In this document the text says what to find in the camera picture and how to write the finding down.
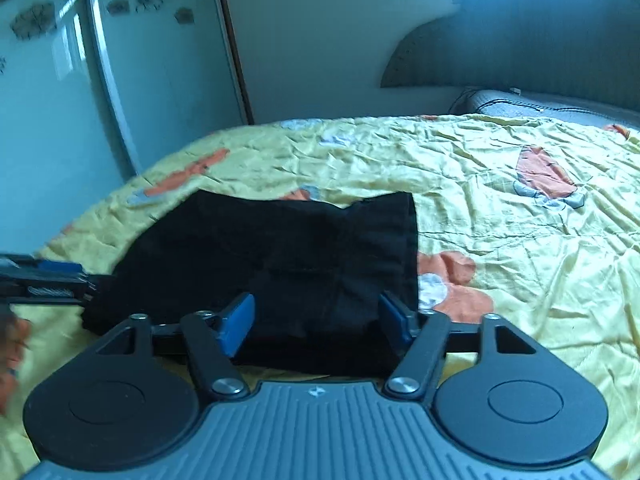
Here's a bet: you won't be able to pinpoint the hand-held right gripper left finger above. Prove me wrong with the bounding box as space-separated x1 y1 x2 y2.
97 291 256 401

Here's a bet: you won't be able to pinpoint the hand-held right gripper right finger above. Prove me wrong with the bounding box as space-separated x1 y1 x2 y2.
378 291 539 402

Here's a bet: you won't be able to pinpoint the wardrobe with flower decals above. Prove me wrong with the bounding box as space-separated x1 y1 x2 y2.
0 0 256 243

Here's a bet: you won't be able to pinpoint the black pants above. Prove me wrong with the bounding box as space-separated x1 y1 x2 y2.
82 190 420 378

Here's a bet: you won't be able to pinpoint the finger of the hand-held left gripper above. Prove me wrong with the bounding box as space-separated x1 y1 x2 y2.
0 254 99 307

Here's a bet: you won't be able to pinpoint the yellow printed blanket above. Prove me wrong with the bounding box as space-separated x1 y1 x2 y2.
0 114 640 480

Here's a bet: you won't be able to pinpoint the dark leather pillow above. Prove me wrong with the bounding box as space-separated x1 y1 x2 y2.
448 87 640 129

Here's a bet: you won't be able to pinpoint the dark padded headboard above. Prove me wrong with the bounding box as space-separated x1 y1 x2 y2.
381 0 640 89

